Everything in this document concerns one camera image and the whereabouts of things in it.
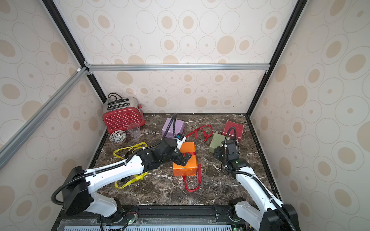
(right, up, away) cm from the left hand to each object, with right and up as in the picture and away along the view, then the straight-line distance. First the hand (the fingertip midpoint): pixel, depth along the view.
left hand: (189, 153), depth 76 cm
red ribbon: (+13, +11, +33) cm, 37 cm away
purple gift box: (-7, +15, +37) cm, 40 cm away
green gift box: (+19, +4, +23) cm, 30 cm away
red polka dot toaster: (-46, +25, +23) cm, 57 cm away
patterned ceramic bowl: (-51, +7, +27) cm, 58 cm away
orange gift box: (+1, -9, +4) cm, 10 cm away
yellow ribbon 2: (-31, -16, +9) cm, 36 cm away
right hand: (+20, 0, +9) cm, 22 cm away
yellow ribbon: (-40, -1, +22) cm, 46 cm away
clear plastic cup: (-40, +12, +29) cm, 51 cm away
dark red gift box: (+36, +12, +26) cm, 47 cm away
